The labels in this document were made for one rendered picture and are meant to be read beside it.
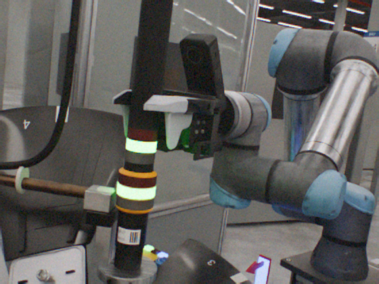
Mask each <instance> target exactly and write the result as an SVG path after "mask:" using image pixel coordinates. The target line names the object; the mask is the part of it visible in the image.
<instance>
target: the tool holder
mask: <svg viewBox="0 0 379 284"><path fill-rule="evenodd" d="M99 187H103V186H98V185H93V186H92V187H91V188H88V189H87V190H86V191H85V196H84V209H87V211H86V215H85V224H91V225H95V226H96V231H95V235H96V237H95V249H94V255H93V264H95V265H97V277H98V278H99V280H100V281H103V282H104V283H106V284H150V283H152V282H154V281H155V279H156V273H157V265H156V263H155V262H153V261H152V260H151V259H149V258H148V257H146V256H143V255H142V261H141V267H140V268H139V270H135V271H123V270H119V269H117V267H115V265H114V259H115V247H116V246H115V241H116V230H117V217H118V208H117V207H116V198H115V197H114V193H115V192H114V193H113V192H111V193H110V192H105V191H98V190H97V188H99ZM113 189H114V190H116V189H115V188H113ZM115 195H116V194H115ZM114 198H115V200H114V203H113V199H114ZM112 203H113V204H112Z"/></svg>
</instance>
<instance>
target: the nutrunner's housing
mask: <svg viewBox="0 0 379 284"><path fill-rule="evenodd" d="M148 218H149V212H147V213H143V214H134V213H128V212H124V211H122V210H118V217H117V230H116V241H115V246H116V252H115V259H114V265H115V267H117V269H119V270H123V271H135V270H139V268H140V267H141V261H142V255H143V249H144V247H145V244H146V234H147V229H148Z"/></svg>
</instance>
